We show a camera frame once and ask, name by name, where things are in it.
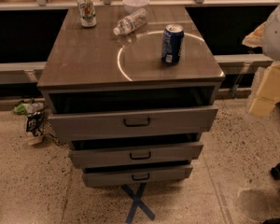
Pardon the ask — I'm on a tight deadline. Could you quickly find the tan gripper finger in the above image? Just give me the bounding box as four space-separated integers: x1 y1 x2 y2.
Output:
242 22 266 48

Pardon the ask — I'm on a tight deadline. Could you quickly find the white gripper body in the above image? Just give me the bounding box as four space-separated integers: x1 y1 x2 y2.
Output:
262 4 280 61

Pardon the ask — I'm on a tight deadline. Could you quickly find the blue pepsi can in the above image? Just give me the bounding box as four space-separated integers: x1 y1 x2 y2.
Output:
161 24 184 65

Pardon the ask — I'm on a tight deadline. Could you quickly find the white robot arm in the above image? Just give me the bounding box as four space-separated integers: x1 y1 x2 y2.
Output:
242 4 280 118

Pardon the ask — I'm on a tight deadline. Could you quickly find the white green soda can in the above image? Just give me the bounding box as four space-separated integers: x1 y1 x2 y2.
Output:
77 0 96 28

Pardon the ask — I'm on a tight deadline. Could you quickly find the clear plastic water bottle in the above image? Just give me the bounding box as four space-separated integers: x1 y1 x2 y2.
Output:
113 8 148 35

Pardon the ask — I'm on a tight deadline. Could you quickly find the white bowl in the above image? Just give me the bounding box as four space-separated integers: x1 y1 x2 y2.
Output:
122 0 149 14

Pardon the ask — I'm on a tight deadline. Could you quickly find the grey drawer cabinet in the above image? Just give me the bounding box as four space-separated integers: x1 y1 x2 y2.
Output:
36 5 226 189

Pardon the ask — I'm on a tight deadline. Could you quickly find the black chair caster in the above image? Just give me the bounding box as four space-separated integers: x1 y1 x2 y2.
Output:
270 163 280 180

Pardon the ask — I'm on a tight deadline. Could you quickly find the blue tape cross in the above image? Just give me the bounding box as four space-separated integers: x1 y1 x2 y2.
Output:
121 183 155 224

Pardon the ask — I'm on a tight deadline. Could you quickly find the middle grey drawer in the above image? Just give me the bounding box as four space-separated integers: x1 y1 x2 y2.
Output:
69 142 203 168

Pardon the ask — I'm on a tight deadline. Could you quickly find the grey drawer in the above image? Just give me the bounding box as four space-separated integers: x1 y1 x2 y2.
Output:
82 164 193 188
69 142 203 168
49 105 217 142

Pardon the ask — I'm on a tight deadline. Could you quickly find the bottom grey drawer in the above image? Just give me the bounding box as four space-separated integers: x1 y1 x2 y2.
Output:
82 164 193 188

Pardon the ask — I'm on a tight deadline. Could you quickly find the top grey drawer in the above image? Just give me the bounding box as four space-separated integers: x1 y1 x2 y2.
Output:
49 105 217 142

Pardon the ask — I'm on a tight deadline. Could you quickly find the black snack bag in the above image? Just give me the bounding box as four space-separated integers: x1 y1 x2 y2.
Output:
26 111 44 146

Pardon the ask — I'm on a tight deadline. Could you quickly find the green chip bag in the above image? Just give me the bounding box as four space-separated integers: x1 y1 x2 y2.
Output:
13 100 44 115

